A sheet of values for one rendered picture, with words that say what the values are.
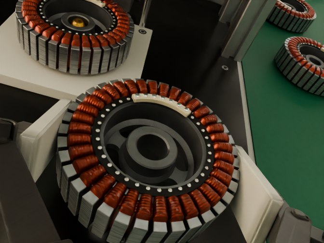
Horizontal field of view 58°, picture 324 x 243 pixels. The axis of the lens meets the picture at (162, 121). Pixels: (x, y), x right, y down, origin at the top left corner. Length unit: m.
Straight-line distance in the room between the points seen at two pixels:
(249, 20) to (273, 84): 0.11
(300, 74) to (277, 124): 0.11
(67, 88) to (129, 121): 0.09
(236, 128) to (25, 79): 0.21
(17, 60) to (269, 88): 0.32
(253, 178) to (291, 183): 0.18
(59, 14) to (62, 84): 0.09
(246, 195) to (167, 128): 0.07
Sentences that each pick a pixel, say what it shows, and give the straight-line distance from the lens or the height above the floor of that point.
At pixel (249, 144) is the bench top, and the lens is 0.35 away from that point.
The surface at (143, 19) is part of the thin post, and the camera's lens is 0.38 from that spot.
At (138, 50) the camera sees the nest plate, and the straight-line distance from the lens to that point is 0.34.
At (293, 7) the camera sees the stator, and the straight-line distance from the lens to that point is 0.69.
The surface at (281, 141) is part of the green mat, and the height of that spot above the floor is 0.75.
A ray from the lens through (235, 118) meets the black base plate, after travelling 0.33.
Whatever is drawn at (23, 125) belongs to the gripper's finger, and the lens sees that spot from 0.17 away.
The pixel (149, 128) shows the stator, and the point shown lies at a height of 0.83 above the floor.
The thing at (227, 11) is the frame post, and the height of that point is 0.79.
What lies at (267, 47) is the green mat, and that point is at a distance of 0.55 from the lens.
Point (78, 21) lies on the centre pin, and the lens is 0.32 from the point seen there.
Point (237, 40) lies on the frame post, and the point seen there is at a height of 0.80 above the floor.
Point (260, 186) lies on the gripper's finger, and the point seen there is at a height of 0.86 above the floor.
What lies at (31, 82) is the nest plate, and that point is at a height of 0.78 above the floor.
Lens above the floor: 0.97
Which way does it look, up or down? 45 degrees down
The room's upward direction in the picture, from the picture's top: 23 degrees clockwise
